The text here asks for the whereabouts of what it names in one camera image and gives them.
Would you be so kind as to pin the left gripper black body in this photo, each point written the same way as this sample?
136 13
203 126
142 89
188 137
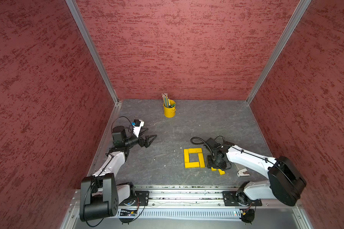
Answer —
141 142

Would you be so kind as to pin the left aluminium corner post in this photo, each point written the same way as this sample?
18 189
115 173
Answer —
76 14

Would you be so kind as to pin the yellow metal pencil bucket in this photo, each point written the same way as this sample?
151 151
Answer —
170 109

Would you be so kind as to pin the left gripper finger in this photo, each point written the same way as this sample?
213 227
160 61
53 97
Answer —
148 140
143 129

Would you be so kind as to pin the right aluminium corner post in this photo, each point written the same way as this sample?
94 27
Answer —
285 36

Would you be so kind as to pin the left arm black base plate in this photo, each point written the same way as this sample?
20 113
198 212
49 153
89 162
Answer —
140 198

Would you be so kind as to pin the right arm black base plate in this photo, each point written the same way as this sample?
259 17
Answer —
239 199

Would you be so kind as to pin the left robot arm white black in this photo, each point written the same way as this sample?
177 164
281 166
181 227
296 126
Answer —
100 196

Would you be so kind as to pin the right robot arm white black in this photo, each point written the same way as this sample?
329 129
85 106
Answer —
283 181

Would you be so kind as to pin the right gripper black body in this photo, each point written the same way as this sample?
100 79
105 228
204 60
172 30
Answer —
214 162

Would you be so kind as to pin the white slotted cable duct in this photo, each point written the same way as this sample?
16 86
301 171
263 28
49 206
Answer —
189 214

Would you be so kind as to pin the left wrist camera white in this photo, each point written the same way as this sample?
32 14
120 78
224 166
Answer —
137 125

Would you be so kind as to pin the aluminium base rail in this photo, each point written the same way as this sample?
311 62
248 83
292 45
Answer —
191 198

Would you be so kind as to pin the aluminium corner post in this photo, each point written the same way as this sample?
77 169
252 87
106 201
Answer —
76 14
285 36

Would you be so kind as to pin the bundle of coloured pencils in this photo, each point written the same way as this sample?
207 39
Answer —
166 101

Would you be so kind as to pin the white small part on table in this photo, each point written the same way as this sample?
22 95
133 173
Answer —
243 173

